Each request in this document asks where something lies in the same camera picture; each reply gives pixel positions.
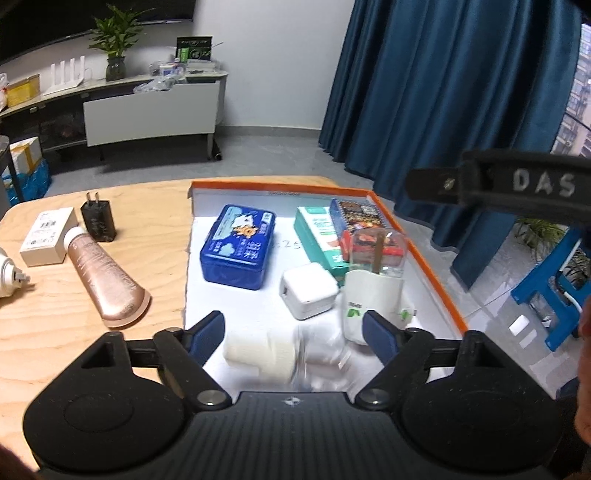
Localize white router with antennas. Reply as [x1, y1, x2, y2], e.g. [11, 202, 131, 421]
[43, 56, 92, 97]

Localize white tray with orange rim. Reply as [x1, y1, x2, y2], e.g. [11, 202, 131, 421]
[183, 179, 562, 400]

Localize rose gold cosmetic tube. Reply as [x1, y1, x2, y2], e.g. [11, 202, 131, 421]
[63, 226, 152, 330]

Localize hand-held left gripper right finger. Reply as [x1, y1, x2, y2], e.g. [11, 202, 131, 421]
[355, 311, 509, 412]

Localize potted plant in glass vase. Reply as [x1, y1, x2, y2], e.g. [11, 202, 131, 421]
[89, 4, 145, 83]

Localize small white cardboard box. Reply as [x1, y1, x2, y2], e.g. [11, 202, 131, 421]
[19, 206, 79, 268]

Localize black television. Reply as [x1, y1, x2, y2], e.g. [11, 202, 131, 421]
[0, 0, 197, 66]

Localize white and black tv cabinet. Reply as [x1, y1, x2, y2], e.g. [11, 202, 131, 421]
[0, 69, 230, 163]

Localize white charger adapter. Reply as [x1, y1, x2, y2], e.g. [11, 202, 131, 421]
[280, 263, 341, 320]

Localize green and black box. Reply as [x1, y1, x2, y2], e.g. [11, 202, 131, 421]
[176, 35, 214, 64]

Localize blue plastic box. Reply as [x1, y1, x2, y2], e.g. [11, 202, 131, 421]
[199, 204, 277, 291]

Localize dark blue curtain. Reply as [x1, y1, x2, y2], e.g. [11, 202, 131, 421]
[318, 0, 585, 292]

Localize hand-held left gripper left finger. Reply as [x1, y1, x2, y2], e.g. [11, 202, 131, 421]
[81, 310, 230, 412]

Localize red and blue card box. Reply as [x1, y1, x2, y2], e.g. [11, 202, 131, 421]
[329, 198, 393, 259]

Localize green floor plant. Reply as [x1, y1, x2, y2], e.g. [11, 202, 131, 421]
[514, 216, 568, 265]

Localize white repellent heater with bottle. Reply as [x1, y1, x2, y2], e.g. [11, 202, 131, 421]
[340, 228, 417, 348]

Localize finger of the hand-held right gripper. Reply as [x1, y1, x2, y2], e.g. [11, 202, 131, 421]
[406, 165, 468, 203]

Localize yellow box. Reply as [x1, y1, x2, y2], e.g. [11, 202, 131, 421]
[5, 73, 42, 108]

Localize blue stool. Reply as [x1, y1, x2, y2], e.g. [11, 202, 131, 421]
[510, 227, 591, 352]

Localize person's right forearm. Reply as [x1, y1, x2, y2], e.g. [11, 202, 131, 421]
[574, 295, 591, 446]

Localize blue plastic bag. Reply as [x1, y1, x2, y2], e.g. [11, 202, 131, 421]
[0, 157, 52, 206]

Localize black charger adapter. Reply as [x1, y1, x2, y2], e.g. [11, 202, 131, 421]
[80, 189, 117, 244]

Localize clear bottle with white cap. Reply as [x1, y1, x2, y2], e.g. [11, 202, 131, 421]
[222, 320, 354, 387]

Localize clear plastic bag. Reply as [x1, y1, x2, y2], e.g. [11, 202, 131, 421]
[133, 76, 180, 94]

